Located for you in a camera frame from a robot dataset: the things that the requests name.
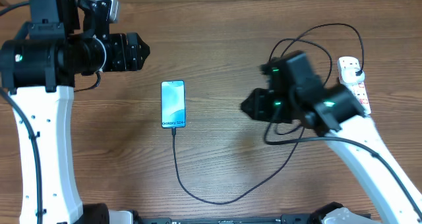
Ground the white power strip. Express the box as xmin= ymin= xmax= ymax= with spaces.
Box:
xmin=337 ymin=57 xmax=371 ymax=115

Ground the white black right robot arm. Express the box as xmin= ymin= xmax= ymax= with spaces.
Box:
xmin=241 ymin=51 xmax=421 ymax=223

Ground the white charger plug adapter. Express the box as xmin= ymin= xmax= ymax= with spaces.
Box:
xmin=339 ymin=68 xmax=365 ymax=86

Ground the black smartphone lit screen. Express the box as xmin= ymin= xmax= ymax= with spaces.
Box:
xmin=161 ymin=80 xmax=186 ymax=128

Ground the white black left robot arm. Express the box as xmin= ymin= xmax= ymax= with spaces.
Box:
xmin=1 ymin=0 xmax=150 ymax=224

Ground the black usb charging cable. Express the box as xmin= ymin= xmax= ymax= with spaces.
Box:
xmin=171 ymin=22 xmax=365 ymax=206

